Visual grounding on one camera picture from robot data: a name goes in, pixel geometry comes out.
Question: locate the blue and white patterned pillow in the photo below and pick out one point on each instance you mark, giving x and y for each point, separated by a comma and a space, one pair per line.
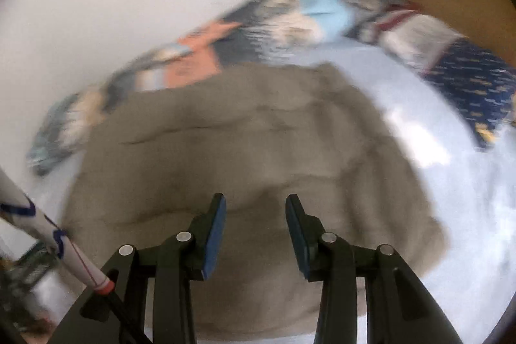
471, 82

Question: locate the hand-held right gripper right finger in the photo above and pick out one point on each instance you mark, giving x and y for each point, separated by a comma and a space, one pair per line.
300, 240

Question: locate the printed blanket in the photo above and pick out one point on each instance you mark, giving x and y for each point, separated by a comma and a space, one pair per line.
266, 29

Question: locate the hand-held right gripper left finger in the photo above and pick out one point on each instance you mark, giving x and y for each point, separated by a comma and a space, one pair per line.
213, 240

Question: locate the dark green clutter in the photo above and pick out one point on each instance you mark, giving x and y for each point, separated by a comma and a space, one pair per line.
24, 279

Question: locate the taupe hooded sweatshirt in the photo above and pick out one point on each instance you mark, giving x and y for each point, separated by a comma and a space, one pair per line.
250, 134

